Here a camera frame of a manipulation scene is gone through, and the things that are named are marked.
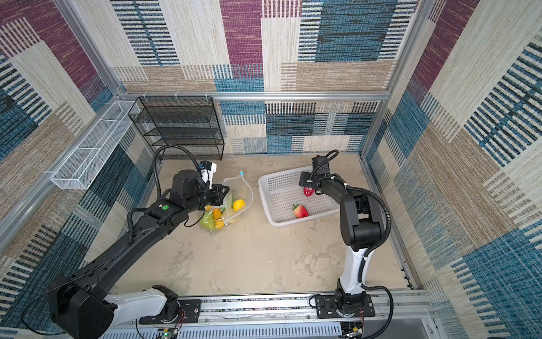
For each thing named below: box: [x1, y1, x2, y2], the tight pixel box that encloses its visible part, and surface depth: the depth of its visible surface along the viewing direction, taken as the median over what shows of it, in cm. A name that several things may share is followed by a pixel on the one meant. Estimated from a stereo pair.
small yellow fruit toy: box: [214, 219, 226, 230], surface depth 93 cm
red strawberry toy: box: [302, 187, 316, 198], surface depth 104 cm
